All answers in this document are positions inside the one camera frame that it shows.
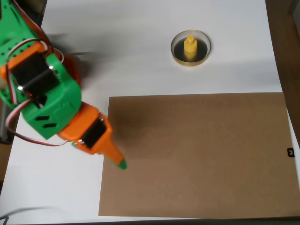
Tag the grey metal clamp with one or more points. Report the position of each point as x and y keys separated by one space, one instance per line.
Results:
x=3 y=131

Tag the round dish gold rim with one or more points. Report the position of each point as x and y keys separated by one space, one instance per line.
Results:
x=202 y=50

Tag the brown cardboard sheet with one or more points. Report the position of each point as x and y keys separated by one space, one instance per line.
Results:
x=199 y=154

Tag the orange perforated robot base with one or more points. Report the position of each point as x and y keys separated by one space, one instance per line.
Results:
x=72 y=68

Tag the small yellow plastic piece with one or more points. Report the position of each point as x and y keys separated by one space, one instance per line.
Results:
x=189 y=45

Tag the green orange robot arm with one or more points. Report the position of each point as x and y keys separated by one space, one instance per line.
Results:
x=61 y=103

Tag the dark box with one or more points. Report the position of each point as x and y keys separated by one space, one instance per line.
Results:
x=35 y=9

